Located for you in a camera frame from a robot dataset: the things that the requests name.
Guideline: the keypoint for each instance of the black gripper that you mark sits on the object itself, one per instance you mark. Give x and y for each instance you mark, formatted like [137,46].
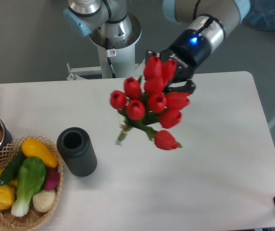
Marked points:
[188,52]

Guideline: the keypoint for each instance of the red tulip bouquet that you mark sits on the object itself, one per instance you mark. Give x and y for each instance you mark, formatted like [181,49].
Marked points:
[145,106]

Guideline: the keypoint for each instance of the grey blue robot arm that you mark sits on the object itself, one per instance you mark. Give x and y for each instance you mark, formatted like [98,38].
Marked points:
[212,19]

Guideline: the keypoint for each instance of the dark grey ribbed vase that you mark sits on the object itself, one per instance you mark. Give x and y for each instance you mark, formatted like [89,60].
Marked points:
[76,149]

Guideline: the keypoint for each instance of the blue plastic bag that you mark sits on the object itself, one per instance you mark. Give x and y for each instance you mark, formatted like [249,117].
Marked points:
[261,15]

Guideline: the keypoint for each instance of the purple radish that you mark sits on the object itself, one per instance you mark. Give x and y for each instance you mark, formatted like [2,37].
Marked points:
[52,179]

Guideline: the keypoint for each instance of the yellow squash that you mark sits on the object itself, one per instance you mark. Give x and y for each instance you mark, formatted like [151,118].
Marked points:
[35,148]

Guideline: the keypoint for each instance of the green bok choy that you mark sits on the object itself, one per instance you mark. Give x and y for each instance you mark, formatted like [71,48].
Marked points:
[30,178]

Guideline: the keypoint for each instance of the green cucumber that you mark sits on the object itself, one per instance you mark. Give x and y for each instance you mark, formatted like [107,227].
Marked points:
[10,172]

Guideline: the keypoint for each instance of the white garlic bulb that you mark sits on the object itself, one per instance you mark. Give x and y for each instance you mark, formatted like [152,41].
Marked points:
[43,200]

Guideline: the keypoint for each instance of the woven wicker basket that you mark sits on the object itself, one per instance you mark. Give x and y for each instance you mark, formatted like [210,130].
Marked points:
[33,219]

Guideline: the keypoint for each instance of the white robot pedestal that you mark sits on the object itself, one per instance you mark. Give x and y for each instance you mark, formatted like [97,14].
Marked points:
[116,46]

